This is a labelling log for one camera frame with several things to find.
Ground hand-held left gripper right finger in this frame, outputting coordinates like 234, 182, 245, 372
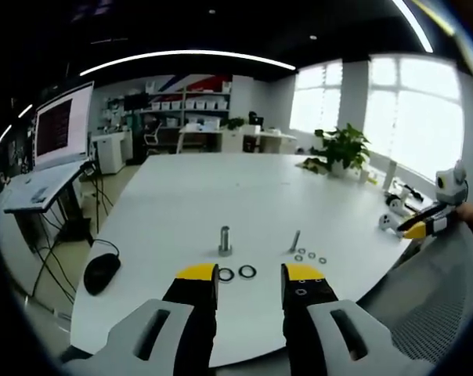
280, 262, 437, 376

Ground storage shelf with white bins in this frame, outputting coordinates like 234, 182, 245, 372
140, 76, 234, 132

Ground straight ceiling light strip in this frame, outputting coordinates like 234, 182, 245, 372
391, 0, 435, 54

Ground white game controller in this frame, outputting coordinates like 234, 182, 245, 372
378, 212, 401, 233

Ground black mouse cable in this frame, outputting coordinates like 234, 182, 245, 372
90, 237, 122, 260

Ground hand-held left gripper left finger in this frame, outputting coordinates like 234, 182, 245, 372
62, 262, 221, 376

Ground grey side desk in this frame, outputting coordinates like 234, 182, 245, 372
2, 159, 89, 215

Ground curved ceiling light strip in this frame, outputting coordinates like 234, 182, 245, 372
78, 49, 297, 78

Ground white background desk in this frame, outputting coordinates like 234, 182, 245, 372
176, 124, 298, 154

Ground large computer monitor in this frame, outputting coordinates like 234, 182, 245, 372
31, 81, 96, 172

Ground grey mesh chair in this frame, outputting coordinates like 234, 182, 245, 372
356, 225, 473, 366

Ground large metal threaded stud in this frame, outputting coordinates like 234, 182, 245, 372
218, 225, 234, 257

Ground white office chair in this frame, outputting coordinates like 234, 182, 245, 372
143, 120, 164, 148

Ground black computer mouse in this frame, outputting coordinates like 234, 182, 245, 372
83, 252, 122, 296

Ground green potted plant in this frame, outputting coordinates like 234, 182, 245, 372
309, 122, 373, 177

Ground white cabinet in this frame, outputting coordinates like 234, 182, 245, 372
90, 130, 128, 175

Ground bright window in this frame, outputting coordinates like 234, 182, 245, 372
364, 56, 465, 183
289, 61, 344, 136

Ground small white robot toy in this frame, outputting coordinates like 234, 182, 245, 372
384, 183, 422, 215

